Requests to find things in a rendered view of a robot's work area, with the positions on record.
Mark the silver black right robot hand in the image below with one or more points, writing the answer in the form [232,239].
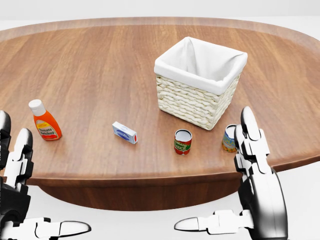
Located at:
[265,190]

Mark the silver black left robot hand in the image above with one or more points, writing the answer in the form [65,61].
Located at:
[17,175]

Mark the orange ketchup bottle white cap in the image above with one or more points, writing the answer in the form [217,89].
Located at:
[47,125]

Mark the woven basket white cloth liner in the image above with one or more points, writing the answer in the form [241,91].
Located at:
[200,82]

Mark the blue yellow printed tin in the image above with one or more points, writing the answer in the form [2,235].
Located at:
[228,140]

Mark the red tomato sauce tin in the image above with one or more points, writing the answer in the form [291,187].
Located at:
[183,143]

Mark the small white blue box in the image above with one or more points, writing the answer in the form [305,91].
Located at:
[124,132]

